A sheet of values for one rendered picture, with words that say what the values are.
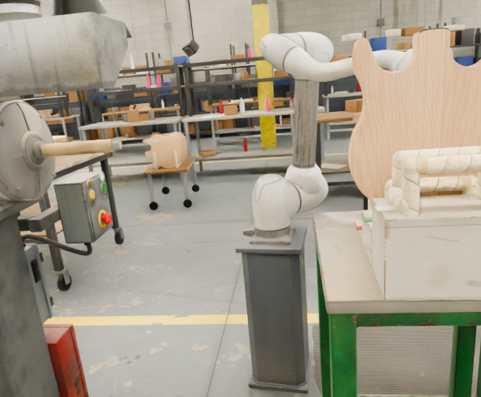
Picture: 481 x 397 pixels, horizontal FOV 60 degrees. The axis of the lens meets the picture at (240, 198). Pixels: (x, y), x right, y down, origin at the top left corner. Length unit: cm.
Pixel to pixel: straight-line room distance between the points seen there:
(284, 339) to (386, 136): 118
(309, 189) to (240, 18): 1048
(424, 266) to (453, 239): 7
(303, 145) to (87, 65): 112
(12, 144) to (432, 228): 94
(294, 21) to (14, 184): 1122
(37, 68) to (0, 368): 82
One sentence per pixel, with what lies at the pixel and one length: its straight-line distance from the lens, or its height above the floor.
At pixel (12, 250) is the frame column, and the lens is 137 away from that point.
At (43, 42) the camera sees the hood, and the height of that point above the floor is 148.
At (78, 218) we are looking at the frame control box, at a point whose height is 101.
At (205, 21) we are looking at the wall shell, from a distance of 1228.
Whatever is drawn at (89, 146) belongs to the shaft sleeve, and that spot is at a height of 125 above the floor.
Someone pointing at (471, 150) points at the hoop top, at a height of 121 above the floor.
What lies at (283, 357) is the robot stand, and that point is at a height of 17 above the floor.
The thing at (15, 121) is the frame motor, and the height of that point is 133.
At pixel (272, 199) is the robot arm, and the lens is 173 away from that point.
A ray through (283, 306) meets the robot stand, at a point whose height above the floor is 43.
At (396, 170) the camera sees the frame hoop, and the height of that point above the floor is 117.
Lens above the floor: 138
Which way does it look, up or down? 16 degrees down
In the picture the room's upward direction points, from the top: 5 degrees counter-clockwise
